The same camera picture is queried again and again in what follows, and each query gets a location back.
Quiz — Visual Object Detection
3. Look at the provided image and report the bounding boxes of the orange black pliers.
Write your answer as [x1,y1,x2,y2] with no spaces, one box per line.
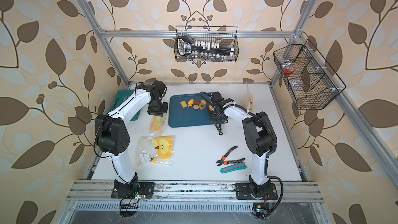
[216,145,246,167]

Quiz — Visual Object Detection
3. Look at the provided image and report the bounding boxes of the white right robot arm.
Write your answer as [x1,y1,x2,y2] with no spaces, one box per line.
[200,92,277,186]

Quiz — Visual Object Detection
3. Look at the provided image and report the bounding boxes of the red item in basket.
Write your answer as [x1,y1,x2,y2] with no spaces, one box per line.
[284,66,295,75]

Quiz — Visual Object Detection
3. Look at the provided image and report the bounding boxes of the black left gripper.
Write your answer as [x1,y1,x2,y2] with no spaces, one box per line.
[148,99,169,116]

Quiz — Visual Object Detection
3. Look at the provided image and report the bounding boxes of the black wire basket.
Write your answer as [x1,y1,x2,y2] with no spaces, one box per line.
[273,39,346,110]
[174,25,239,63]

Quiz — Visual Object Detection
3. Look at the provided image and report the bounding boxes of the black socket set holder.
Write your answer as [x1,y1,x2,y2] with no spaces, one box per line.
[175,36,235,57]

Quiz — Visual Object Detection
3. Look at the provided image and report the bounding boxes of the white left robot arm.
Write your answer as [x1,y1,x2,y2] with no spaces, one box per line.
[94,80,168,184]

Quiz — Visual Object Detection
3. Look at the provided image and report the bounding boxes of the black tongs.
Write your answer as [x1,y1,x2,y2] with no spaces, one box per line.
[212,117,223,135]

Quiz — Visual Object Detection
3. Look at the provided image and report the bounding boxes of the black wire basket right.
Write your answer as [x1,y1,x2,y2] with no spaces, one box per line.
[273,39,346,110]

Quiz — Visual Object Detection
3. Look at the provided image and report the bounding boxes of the stack of duck bags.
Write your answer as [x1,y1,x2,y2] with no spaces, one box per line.
[136,136,174,167]

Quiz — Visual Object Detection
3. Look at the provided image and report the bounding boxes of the black wire basket back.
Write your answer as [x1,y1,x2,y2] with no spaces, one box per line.
[174,25,239,63]

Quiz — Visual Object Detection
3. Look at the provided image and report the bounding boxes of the teal utility knife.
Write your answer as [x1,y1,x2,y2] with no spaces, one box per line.
[220,162,247,174]

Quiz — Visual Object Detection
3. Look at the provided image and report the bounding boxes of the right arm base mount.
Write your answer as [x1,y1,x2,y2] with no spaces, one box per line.
[233,179,284,219]

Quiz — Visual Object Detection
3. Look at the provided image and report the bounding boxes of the clear resealable duck bag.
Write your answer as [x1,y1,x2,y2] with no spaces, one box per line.
[245,84,254,111]

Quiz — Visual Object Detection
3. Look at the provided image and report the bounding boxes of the black corrugated cable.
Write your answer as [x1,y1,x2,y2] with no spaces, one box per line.
[199,91,284,218]

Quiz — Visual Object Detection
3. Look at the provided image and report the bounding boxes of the dark blue tray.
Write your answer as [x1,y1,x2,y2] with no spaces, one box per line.
[168,93,213,128]

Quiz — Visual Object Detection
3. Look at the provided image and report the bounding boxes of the ring cookie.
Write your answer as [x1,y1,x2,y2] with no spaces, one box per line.
[199,100,207,110]

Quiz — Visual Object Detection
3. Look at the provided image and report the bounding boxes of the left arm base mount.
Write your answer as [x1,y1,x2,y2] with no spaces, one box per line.
[111,174,155,217]

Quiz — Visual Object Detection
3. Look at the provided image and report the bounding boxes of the green plastic tool case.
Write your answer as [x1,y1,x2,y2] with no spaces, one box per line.
[109,90,141,123]

